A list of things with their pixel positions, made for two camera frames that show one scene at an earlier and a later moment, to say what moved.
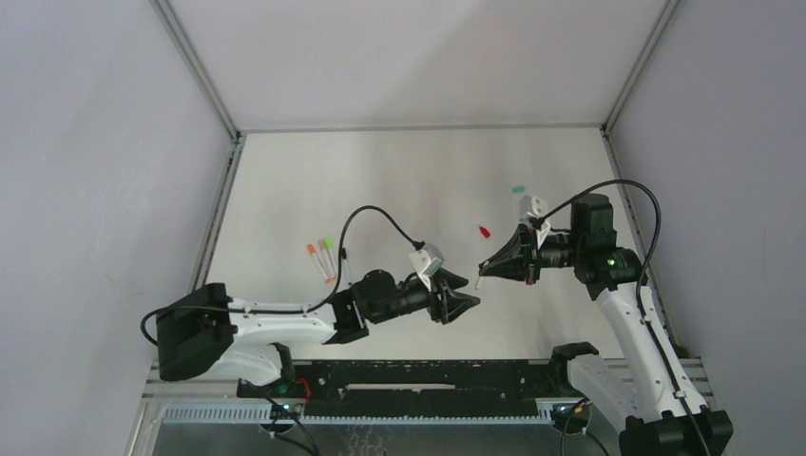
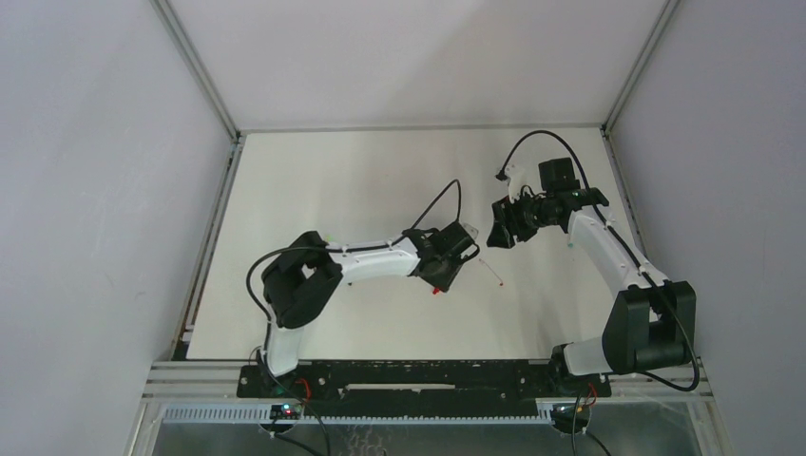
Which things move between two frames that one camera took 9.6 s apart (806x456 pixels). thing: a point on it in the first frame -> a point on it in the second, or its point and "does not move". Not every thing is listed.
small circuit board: x=286 y=411 does not move
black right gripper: x=527 y=253 -> x=509 y=221
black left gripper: x=437 y=299 -> x=445 y=271
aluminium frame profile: x=225 y=180 does not move
